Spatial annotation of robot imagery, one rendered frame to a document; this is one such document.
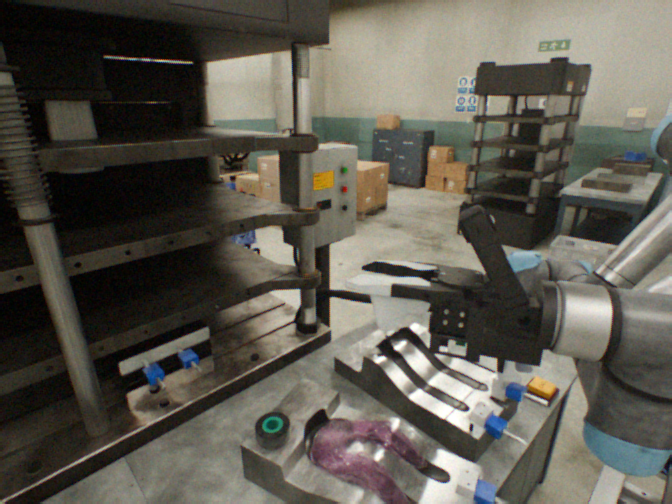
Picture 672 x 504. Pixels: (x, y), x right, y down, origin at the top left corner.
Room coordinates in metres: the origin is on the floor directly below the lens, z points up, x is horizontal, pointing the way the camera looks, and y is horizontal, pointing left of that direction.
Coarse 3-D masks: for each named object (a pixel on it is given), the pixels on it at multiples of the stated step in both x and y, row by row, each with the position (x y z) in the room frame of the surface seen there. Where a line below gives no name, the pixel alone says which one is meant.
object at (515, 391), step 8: (496, 376) 0.84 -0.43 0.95; (496, 384) 0.82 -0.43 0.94; (512, 384) 0.82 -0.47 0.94; (520, 384) 0.82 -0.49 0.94; (496, 392) 0.81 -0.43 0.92; (504, 392) 0.80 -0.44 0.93; (512, 392) 0.79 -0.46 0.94; (520, 392) 0.78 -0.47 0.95; (504, 400) 0.80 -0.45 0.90; (520, 400) 0.77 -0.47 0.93; (536, 400) 0.76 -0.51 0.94; (544, 400) 0.76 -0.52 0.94
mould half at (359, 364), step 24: (384, 336) 1.16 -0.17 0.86; (336, 360) 1.04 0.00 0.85; (360, 360) 1.02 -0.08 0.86; (384, 360) 0.93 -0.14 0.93; (408, 360) 0.95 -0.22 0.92; (456, 360) 0.99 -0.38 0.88; (360, 384) 0.96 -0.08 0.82; (384, 384) 0.89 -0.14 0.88; (408, 384) 0.87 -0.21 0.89; (432, 384) 0.88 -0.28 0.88; (456, 384) 0.88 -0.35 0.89; (408, 408) 0.83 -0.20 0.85; (432, 408) 0.79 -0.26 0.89; (504, 408) 0.78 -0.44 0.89; (432, 432) 0.77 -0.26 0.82; (456, 432) 0.72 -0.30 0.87; (480, 432) 0.71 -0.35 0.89; (480, 456) 0.71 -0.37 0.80
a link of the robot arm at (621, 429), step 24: (600, 384) 0.32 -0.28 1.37; (624, 384) 0.30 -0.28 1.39; (600, 408) 0.31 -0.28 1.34; (624, 408) 0.29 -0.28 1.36; (648, 408) 0.28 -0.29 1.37; (600, 432) 0.30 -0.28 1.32; (624, 432) 0.29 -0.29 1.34; (648, 432) 0.28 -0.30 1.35; (600, 456) 0.30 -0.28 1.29; (624, 456) 0.28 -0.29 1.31; (648, 456) 0.27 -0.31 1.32
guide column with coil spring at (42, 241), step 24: (0, 48) 0.82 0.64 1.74; (0, 72) 0.80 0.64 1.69; (0, 144) 0.79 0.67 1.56; (24, 144) 0.81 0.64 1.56; (24, 216) 0.79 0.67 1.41; (48, 240) 0.80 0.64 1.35; (48, 264) 0.79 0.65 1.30; (48, 288) 0.79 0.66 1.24; (72, 312) 0.81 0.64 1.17; (72, 336) 0.80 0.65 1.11; (72, 360) 0.79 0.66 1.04; (96, 384) 0.82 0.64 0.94; (96, 408) 0.80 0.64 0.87; (96, 432) 0.79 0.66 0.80
